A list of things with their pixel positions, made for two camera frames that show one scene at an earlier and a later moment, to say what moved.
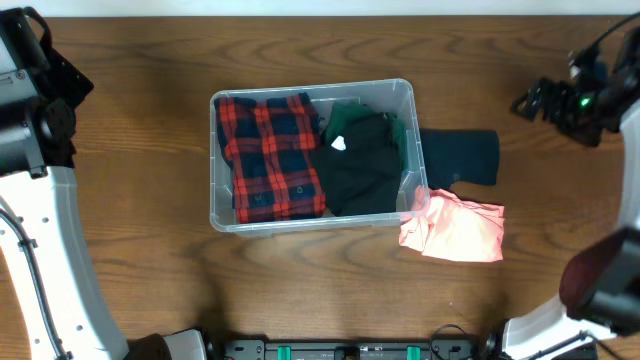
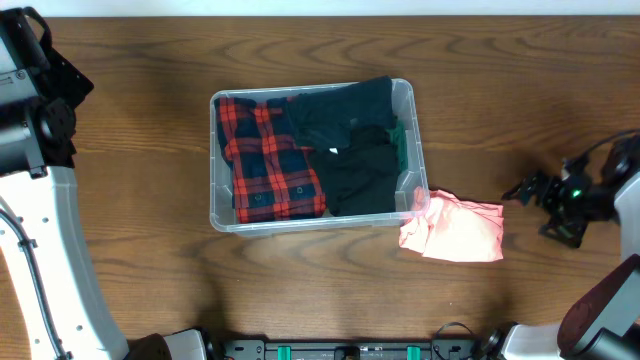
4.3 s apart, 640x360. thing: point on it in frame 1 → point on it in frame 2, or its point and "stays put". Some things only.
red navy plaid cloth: (272, 147) stays put
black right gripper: (561, 93) → (568, 233)
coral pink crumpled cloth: (444, 225) stays put
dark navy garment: (460, 156) → (325, 119)
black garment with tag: (363, 177) stays put
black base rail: (353, 350) stays put
